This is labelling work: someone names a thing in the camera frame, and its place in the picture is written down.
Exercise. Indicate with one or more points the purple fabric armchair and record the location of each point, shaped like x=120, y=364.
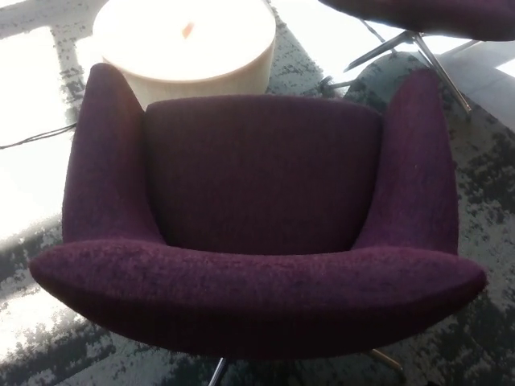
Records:
x=257, y=289

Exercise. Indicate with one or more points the purple armchair seat cushion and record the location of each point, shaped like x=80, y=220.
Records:
x=261, y=173

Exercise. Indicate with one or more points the round white side table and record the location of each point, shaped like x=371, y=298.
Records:
x=181, y=60

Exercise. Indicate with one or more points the small orange item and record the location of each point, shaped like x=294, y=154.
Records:
x=187, y=31

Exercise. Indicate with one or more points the chrome armchair leg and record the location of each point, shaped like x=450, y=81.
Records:
x=218, y=372

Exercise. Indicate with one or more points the brass armchair leg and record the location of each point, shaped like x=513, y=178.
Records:
x=388, y=361

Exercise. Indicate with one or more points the purple fabric chair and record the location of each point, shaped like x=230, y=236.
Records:
x=434, y=16

